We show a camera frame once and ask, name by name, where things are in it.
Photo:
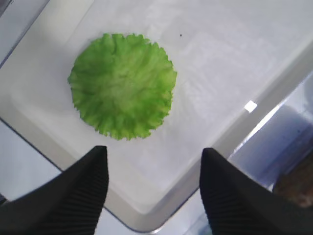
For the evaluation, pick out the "clear acrylic right rack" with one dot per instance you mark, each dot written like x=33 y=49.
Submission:
x=280 y=140

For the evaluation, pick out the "green lettuce leaf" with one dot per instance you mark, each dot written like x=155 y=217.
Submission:
x=122 y=85

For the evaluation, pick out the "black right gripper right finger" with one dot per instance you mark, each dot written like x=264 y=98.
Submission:
x=236 y=205

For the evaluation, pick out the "white metal baking tray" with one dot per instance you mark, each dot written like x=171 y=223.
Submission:
x=23 y=167

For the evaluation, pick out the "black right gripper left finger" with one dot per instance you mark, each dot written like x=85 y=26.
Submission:
x=69 y=204

